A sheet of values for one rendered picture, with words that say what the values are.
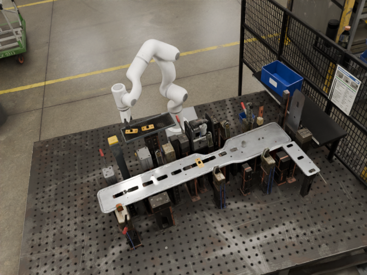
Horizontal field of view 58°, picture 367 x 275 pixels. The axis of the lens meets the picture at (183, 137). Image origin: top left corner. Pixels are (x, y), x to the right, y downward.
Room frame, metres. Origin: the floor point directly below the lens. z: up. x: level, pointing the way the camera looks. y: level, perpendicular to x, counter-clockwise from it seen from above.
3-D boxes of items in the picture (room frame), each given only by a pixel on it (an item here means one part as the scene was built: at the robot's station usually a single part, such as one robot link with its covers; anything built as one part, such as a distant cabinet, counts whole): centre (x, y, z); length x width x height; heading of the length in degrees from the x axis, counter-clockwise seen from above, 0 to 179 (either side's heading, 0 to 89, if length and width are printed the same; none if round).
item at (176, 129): (1.99, 0.04, 0.89); 0.19 x 0.19 x 0.18
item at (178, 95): (1.96, 0.01, 1.10); 0.19 x 0.12 x 0.24; 47
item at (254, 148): (1.38, -0.07, 1.00); 1.38 x 0.22 x 0.02; 107
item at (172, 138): (1.57, 0.07, 0.90); 0.05 x 0.05 x 0.40; 17
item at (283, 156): (1.37, -0.65, 0.84); 0.11 x 0.10 x 0.28; 17
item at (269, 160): (1.31, -0.53, 0.87); 0.12 x 0.09 x 0.35; 17
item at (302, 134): (1.48, -0.83, 0.88); 0.08 x 0.08 x 0.36; 17
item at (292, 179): (1.38, -0.74, 0.84); 0.11 x 0.06 x 0.29; 17
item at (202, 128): (1.62, -0.12, 0.94); 0.18 x 0.13 x 0.49; 107
